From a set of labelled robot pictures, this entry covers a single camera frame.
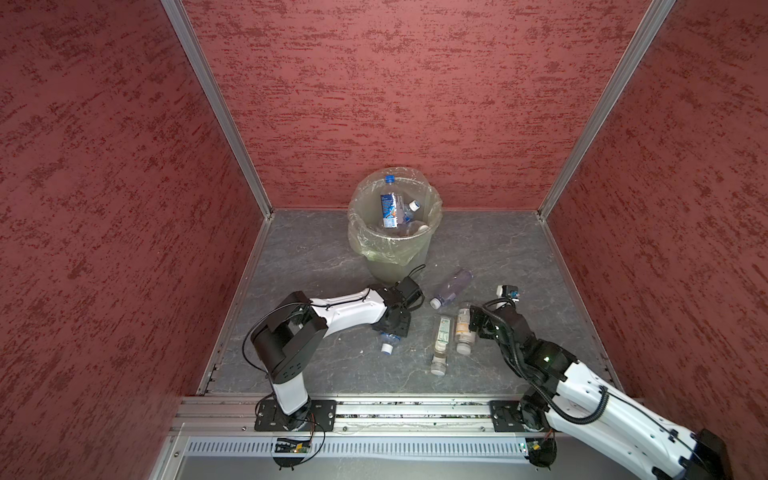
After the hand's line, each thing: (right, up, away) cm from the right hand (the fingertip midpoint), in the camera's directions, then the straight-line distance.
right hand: (481, 316), depth 82 cm
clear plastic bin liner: (-25, +20, -4) cm, 32 cm away
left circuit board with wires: (-50, -31, -9) cm, 60 cm away
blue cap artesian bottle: (-26, +33, +8) cm, 43 cm away
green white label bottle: (-12, -12, 0) cm, 17 cm away
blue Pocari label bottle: (-18, +32, +13) cm, 39 cm away
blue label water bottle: (-26, -8, +2) cm, 27 cm away
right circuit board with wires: (+11, -31, -11) cm, 34 cm away
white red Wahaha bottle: (-18, +25, +4) cm, 31 cm away
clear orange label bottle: (-5, -6, +2) cm, 8 cm away
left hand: (-25, -6, +6) cm, 26 cm away
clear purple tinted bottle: (-4, +6, +16) cm, 18 cm away
